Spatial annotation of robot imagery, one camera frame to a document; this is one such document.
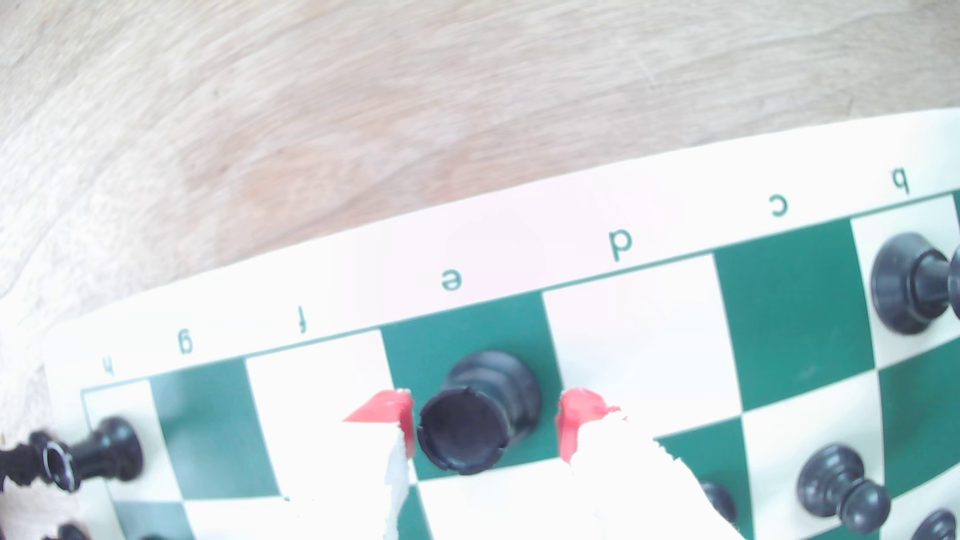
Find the black king chess piece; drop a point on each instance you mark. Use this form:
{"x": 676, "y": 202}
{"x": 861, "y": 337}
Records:
{"x": 909, "y": 283}

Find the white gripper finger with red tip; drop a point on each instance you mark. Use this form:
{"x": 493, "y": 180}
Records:
{"x": 360, "y": 487}
{"x": 637, "y": 495}

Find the black pawn chess piece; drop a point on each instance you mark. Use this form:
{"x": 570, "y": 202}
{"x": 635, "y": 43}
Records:
{"x": 66, "y": 533}
{"x": 721, "y": 501}
{"x": 937, "y": 526}
{"x": 836, "y": 484}

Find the black rook chess piece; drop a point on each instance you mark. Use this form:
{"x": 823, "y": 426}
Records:
{"x": 480, "y": 412}
{"x": 105, "y": 450}

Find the green white chess mat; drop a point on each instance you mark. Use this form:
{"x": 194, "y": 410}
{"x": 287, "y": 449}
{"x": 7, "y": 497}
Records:
{"x": 795, "y": 322}

